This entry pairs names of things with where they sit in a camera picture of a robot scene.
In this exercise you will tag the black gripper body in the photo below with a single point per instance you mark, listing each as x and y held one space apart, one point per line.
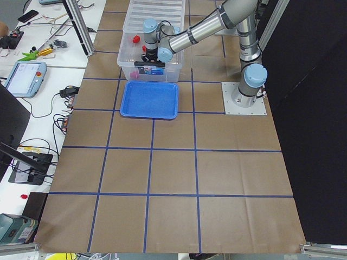
150 53

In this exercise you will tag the clear ribbed box lid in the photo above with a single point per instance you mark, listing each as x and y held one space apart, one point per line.
140 10

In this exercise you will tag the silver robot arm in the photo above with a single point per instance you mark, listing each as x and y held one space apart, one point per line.
162 41

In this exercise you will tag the clear plastic storage box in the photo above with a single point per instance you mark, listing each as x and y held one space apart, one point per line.
134 68

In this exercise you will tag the blue plastic tray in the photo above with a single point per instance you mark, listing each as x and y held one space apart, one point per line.
144 99

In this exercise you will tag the green equipment box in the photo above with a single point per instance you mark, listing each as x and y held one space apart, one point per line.
16 229

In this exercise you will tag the black power adapter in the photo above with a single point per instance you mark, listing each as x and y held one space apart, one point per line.
69 91

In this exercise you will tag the green and gold tool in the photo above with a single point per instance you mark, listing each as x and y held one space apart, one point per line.
35 54

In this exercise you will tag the black smartphone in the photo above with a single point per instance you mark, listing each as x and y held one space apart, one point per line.
28 16

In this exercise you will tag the blue teach pendant tablet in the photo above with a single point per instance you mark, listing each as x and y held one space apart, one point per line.
25 78

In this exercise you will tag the black device on bench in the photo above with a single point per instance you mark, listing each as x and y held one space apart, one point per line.
12 40

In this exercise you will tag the black monitor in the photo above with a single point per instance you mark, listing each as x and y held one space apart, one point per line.
14 121

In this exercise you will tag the black stand base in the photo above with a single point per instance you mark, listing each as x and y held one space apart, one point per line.
25 174

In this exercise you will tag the black box latch handle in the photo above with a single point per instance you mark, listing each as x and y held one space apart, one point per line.
142 64

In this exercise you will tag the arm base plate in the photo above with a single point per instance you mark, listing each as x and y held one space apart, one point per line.
237 104
228 32

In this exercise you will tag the aluminium frame post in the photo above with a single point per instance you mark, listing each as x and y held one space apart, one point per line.
79 25

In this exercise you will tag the left aluminium frame rail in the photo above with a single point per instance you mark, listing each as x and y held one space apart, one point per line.
18 248

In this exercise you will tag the aluminium frame rail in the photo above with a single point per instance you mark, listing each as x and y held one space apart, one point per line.
18 248
327 250

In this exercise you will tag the right aluminium frame rail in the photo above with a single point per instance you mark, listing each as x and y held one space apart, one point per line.
327 250

